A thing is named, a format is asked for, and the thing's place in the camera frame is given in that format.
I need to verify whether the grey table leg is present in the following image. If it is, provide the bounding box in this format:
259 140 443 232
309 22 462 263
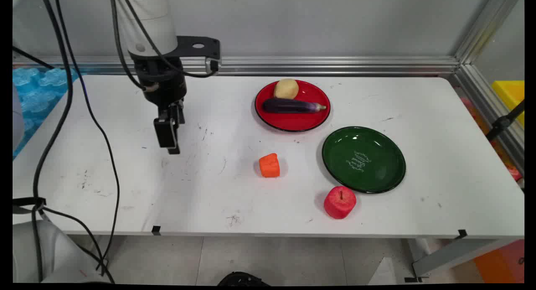
404 238 519 283

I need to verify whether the side aluminium frame rail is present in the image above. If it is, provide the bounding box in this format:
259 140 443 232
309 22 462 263
454 64 525 175

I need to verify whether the red round plate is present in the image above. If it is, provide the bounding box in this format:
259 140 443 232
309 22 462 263
254 79 331 133

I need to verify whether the red apple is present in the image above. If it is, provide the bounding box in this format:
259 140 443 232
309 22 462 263
323 186 357 220

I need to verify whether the green round plate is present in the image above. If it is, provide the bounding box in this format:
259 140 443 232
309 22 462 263
321 126 407 194

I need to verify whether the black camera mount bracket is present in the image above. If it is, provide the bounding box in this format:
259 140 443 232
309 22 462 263
176 36 221 73

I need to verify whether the long black cable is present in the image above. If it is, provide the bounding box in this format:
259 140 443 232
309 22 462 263
31 0 148 283
42 0 219 283

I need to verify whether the yellow plastic bin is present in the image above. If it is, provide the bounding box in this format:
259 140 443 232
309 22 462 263
492 80 525 128

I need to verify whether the purple eggplant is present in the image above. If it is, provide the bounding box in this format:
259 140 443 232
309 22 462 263
262 98 327 114

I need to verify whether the black printed strap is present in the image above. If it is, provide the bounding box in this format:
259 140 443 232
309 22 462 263
13 197 47 215

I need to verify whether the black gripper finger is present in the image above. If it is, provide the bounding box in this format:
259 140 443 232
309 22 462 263
154 107 178 149
168 99 186 155

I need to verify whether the yellow potato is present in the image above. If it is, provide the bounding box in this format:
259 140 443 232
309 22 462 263
274 78 299 100

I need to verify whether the orange carrot chunk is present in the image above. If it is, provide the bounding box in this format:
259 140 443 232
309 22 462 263
258 153 281 178

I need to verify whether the black object on floor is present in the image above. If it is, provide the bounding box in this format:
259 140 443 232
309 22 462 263
216 272 271 287

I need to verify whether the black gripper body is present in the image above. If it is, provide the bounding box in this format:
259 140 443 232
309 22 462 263
133 55 188 111

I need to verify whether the thin black background cable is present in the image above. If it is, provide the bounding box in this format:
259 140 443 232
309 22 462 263
13 46 55 70

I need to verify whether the upright aluminium frame post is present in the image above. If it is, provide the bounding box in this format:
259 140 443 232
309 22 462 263
454 0 523 65

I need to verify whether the horizontal aluminium frame rail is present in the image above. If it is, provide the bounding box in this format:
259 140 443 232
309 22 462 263
13 55 461 76

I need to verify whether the orange box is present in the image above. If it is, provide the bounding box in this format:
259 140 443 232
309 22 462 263
473 240 525 284

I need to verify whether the black stand pole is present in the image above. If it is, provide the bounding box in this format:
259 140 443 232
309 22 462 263
486 99 525 142

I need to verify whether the blue bubble wrap sheet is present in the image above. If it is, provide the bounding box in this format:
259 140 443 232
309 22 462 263
13 67 86 158

